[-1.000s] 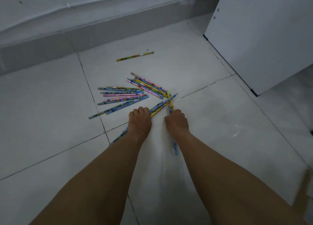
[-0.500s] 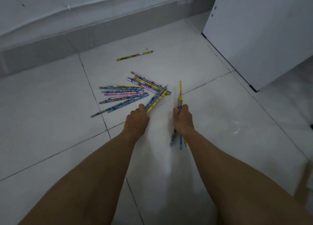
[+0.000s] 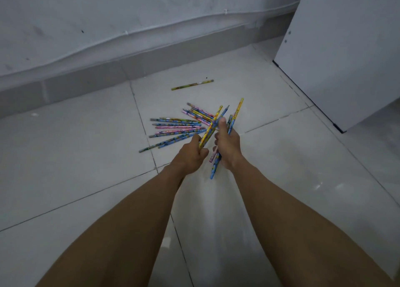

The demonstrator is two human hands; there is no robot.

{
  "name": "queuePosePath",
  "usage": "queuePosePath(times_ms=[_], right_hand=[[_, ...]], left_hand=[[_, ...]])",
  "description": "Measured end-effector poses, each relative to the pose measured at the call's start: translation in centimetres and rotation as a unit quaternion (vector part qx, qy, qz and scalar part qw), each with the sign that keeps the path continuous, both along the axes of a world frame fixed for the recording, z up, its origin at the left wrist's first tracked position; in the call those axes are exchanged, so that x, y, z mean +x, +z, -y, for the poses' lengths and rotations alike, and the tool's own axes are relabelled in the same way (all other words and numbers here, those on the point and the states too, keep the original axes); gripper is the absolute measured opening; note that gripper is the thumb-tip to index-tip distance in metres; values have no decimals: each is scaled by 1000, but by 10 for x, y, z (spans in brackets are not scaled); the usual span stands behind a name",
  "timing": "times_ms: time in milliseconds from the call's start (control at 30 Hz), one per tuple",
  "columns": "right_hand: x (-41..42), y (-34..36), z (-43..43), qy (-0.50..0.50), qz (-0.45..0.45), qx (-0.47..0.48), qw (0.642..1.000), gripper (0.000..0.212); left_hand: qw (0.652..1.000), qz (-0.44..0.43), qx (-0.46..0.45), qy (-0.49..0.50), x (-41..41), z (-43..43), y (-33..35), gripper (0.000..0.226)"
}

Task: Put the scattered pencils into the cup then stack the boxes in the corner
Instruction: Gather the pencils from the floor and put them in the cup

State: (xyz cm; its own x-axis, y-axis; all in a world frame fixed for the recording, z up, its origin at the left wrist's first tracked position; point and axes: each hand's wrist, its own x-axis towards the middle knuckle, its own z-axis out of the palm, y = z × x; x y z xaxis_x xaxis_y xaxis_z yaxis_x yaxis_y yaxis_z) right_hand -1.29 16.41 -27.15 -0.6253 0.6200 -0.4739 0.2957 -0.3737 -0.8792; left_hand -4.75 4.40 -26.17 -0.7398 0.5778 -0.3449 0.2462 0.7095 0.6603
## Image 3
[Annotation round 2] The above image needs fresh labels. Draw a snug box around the person's right hand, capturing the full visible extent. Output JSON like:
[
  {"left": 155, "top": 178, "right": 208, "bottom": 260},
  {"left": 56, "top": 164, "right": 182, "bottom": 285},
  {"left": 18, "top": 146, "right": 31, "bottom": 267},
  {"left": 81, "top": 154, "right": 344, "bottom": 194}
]
[{"left": 212, "top": 117, "right": 243, "bottom": 172}]

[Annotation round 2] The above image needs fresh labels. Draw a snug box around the person's left hand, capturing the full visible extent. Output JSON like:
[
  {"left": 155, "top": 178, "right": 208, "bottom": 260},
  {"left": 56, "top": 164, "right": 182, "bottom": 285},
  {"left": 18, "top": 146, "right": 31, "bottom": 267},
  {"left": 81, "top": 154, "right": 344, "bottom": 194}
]
[{"left": 170, "top": 133, "right": 209, "bottom": 177}]

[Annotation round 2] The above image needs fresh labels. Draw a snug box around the pile of colourful pencils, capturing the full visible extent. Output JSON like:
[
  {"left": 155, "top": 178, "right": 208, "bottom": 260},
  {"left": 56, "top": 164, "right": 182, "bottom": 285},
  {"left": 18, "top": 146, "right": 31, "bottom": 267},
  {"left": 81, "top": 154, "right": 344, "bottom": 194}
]
[{"left": 138, "top": 102, "right": 219, "bottom": 153}]

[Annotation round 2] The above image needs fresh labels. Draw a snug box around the lone yellow-green pencil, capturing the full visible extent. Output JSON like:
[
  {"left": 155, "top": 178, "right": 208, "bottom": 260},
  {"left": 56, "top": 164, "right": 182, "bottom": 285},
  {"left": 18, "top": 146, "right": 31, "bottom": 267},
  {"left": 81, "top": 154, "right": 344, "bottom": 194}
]
[{"left": 171, "top": 79, "right": 215, "bottom": 91}]

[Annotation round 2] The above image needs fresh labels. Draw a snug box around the person's left forearm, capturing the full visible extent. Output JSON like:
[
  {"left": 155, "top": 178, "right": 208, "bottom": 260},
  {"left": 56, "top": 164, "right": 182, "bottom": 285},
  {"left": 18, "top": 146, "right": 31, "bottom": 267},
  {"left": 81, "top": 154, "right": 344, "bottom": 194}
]
[{"left": 36, "top": 165, "right": 188, "bottom": 287}]

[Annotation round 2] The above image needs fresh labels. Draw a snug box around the person's right forearm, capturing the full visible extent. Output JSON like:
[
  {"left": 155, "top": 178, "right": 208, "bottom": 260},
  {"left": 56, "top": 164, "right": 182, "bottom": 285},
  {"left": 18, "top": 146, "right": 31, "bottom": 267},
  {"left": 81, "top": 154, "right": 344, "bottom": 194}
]
[{"left": 232, "top": 158, "right": 396, "bottom": 287}]

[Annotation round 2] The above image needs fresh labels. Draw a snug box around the white desk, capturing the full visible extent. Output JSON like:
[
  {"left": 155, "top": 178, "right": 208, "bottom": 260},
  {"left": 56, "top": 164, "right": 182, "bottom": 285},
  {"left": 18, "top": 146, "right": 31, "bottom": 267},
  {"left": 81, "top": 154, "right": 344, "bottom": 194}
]
[{"left": 272, "top": 0, "right": 400, "bottom": 133}]

